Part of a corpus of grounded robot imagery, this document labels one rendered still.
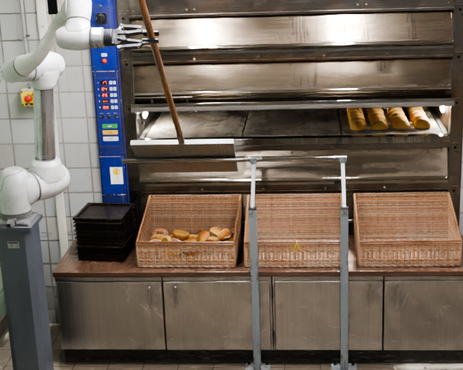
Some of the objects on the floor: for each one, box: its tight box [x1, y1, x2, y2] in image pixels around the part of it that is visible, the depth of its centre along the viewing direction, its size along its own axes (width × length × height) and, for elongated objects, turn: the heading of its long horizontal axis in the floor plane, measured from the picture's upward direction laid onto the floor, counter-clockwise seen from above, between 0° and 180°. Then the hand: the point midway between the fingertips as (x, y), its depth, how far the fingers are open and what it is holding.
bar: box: [122, 155, 357, 370], centre depth 505 cm, size 31×127×118 cm, turn 92°
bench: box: [52, 234, 463, 363], centre depth 532 cm, size 56×242×58 cm, turn 92°
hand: (151, 37), depth 397 cm, fingers closed on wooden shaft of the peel, 3 cm apart
